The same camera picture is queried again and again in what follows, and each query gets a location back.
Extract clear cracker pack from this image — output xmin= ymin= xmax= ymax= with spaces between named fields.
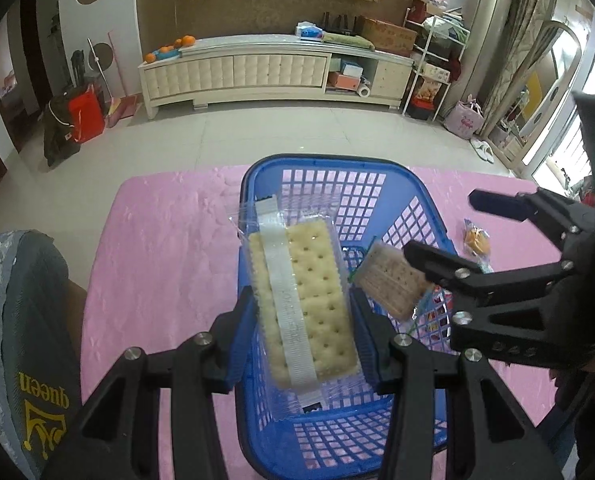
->
xmin=351 ymin=242 xmax=434 ymax=322

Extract green label cracker pack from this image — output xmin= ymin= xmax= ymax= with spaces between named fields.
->
xmin=228 ymin=192 xmax=363 ymax=420

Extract blue plastic basket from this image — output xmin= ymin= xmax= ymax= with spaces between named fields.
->
xmin=236 ymin=155 xmax=453 ymax=479

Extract red green snack bag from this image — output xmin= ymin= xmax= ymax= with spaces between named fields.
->
xmin=416 ymin=286 xmax=453 ymax=353

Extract wrapped bread bun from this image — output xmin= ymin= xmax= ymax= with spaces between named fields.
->
xmin=462 ymin=219 xmax=494 ymax=273

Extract pink table cloth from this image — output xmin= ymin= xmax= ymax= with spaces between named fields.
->
xmin=79 ymin=164 xmax=579 ymax=480

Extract white slippers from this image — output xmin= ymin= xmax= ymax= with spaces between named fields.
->
xmin=470 ymin=138 xmax=495 ymax=164

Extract pink tote bag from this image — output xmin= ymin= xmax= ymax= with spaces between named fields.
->
xmin=443 ymin=94 xmax=484 ymax=140

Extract arched floor mirror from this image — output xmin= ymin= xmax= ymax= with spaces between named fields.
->
xmin=491 ymin=21 xmax=583 ymax=169

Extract white metal shelf rack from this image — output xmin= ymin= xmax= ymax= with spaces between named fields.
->
xmin=403 ymin=0 xmax=471 ymax=120

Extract patterned curtain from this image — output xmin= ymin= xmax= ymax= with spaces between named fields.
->
xmin=480 ymin=0 xmax=555 ymax=138

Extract cardboard box on cabinet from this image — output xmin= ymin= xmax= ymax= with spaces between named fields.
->
xmin=357 ymin=16 xmax=418 ymax=56

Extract green folded towel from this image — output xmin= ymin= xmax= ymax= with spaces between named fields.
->
xmin=321 ymin=32 xmax=375 ymax=51

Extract silver standing air conditioner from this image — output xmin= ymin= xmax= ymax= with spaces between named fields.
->
xmin=443 ymin=0 xmax=512 ymax=113

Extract black bag on floor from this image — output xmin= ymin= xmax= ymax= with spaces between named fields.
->
xmin=43 ymin=92 xmax=81 ymax=168

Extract red bag on floor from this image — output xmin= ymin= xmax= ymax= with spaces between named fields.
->
xmin=69 ymin=84 xmax=106 ymax=144

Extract cream TV cabinet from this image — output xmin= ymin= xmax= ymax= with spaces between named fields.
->
xmin=138 ymin=35 xmax=413 ymax=118

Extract blue tissue pack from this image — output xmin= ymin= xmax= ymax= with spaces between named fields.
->
xmin=296 ymin=22 xmax=325 ymax=42

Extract oranges on cabinet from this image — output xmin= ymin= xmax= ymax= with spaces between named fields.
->
xmin=144 ymin=35 xmax=196 ymax=64

